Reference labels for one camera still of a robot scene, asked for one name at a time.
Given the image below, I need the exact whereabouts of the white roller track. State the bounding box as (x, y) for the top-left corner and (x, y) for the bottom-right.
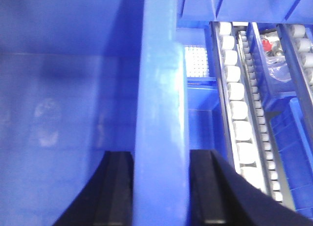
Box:
(210, 22), (270, 195)
(278, 23), (313, 119)

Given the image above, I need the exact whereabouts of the blue bin with packets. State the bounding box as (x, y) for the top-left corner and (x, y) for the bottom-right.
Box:
(247, 23), (296, 112)

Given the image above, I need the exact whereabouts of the right white roller track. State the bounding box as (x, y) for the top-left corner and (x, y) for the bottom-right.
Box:
(278, 23), (313, 119)

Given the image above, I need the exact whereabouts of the blue bin lower right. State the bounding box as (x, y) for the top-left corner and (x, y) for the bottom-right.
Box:
(270, 98), (313, 219)

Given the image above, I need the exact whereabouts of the blue bin upper shelf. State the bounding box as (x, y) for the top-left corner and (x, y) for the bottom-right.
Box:
(177, 0), (313, 24)

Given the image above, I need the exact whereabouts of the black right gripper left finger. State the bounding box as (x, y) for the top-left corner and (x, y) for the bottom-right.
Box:
(54, 151), (134, 226)

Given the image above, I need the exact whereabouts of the small roller track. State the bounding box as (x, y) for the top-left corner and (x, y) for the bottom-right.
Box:
(234, 24), (295, 210)

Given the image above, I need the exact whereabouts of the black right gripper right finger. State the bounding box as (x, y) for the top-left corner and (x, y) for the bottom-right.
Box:
(189, 150), (313, 226)

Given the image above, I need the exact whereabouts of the blue bin below rollers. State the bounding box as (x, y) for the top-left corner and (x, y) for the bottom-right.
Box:
(177, 21), (234, 165)

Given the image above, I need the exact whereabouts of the large blue plastic bin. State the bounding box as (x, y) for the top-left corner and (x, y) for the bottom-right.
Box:
(0, 0), (189, 226)

